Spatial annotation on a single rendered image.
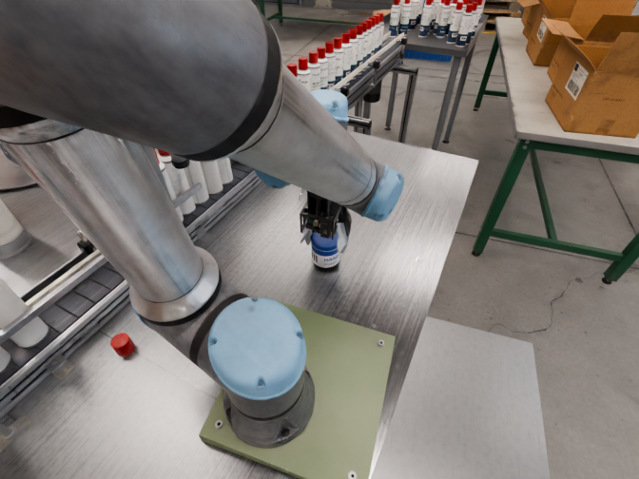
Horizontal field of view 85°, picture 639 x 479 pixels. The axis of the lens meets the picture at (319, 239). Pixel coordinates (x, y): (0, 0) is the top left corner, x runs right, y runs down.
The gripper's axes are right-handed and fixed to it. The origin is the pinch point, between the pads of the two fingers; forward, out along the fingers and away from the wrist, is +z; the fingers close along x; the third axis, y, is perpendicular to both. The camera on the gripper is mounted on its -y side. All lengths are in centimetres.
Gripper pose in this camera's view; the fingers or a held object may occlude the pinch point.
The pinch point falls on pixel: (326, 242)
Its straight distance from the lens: 82.5
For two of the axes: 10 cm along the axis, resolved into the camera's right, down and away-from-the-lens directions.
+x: 9.5, 2.1, -2.2
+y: -3.1, 6.6, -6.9
